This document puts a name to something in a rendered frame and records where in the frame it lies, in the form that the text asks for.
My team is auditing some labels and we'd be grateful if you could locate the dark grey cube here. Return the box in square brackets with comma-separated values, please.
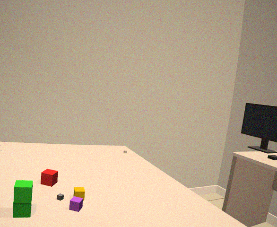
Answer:
[57, 193, 64, 201]

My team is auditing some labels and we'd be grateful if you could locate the purple cube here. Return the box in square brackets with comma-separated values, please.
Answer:
[69, 196, 83, 212]

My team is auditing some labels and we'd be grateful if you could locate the red block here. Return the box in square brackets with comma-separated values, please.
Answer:
[41, 169, 58, 187]

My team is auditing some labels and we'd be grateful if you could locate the green block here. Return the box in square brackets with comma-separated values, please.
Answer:
[13, 180, 33, 203]
[13, 202, 32, 218]

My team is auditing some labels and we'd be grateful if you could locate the yellow block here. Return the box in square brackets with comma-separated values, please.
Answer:
[73, 187, 85, 201]

